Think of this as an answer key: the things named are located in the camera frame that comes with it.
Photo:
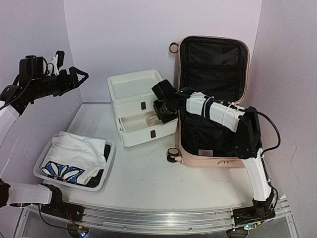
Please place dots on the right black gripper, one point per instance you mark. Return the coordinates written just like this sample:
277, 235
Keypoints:
164, 119

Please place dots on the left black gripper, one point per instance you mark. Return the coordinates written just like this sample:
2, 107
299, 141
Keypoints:
67, 86

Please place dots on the white plastic drawer unit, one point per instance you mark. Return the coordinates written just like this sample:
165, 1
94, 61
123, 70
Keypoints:
132, 100

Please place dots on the pink hard-shell suitcase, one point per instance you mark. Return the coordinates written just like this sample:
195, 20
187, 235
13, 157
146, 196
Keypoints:
219, 68

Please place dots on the white blue print t-shirt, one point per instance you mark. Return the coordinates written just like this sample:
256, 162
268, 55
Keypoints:
74, 158

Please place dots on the white perforated plastic basket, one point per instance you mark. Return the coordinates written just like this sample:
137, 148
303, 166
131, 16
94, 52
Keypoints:
52, 180

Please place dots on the black jeans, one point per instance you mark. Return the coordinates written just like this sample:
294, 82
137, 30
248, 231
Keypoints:
94, 181

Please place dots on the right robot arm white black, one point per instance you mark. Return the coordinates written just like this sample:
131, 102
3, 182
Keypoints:
245, 125

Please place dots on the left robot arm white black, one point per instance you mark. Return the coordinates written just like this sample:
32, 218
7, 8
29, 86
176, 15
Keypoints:
37, 79

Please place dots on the pink flat card box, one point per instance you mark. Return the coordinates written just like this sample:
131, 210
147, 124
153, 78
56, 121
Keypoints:
206, 153

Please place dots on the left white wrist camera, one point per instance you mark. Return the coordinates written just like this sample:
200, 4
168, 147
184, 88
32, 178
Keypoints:
56, 63

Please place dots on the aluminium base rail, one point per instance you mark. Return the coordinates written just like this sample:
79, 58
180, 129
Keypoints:
172, 223

